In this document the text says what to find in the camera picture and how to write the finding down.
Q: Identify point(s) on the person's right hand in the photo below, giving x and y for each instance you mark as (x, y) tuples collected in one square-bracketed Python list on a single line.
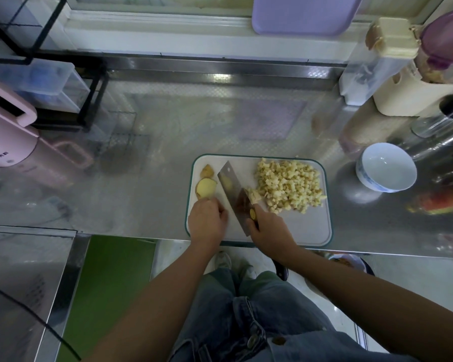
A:
[(272, 233)]

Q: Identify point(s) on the person's left hand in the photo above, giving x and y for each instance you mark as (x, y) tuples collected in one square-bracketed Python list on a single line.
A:
[(208, 222)]

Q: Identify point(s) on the pile of yellow potato slices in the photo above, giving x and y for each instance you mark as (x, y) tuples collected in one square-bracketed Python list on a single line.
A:
[(205, 186)]

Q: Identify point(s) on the steel cleaver knife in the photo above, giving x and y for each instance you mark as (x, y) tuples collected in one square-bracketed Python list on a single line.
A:
[(234, 188)]

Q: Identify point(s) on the pile of diced potato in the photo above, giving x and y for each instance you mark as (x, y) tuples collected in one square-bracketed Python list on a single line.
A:
[(291, 184)]

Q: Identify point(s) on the white bowl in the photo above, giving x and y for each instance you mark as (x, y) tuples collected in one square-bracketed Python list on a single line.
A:
[(386, 167)]

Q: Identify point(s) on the person's left forearm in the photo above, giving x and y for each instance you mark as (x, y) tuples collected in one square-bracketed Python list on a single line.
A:
[(147, 305)]

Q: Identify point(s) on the person's right forearm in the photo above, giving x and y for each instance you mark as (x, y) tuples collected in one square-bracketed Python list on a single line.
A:
[(385, 309)]

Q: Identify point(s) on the person's white left shoe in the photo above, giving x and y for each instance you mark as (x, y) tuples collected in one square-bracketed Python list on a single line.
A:
[(223, 260)]

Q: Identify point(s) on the metal bowl with scraps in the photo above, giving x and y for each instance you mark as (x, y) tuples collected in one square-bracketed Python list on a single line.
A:
[(351, 260)]

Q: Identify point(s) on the person's blue jeans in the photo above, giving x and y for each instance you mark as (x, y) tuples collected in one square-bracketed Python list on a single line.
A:
[(245, 320)]

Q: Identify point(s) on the white cutting board green rim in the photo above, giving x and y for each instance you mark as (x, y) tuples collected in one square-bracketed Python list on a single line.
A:
[(317, 226)]

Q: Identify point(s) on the green mat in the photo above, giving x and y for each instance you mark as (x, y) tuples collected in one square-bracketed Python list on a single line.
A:
[(109, 294)]

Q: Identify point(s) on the black metal rack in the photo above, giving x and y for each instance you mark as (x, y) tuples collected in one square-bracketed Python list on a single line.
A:
[(94, 98)]

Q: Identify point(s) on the steel bin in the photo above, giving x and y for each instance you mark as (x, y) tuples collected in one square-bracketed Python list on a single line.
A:
[(26, 294)]

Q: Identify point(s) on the cream plastic canister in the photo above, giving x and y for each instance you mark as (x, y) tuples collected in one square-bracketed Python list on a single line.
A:
[(411, 94)]

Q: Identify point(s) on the clear container cream lid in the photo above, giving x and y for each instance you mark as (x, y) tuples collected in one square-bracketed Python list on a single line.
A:
[(376, 62)]

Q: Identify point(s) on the glass bottle black cap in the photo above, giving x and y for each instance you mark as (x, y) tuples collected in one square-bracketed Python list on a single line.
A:
[(442, 115)]

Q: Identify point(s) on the pink kettle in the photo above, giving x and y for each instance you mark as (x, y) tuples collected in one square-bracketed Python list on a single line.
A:
[(7, 139)]

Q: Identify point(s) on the clear plastic storage box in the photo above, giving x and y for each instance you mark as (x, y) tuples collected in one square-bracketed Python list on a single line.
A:
[(38, 83)]

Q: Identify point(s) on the purple plastic cutting board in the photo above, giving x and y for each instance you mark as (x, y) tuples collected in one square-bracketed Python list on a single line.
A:
[(308, 12)]

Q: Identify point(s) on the purple lid food container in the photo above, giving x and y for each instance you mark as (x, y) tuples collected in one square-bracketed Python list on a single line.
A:
[(444, 43)]

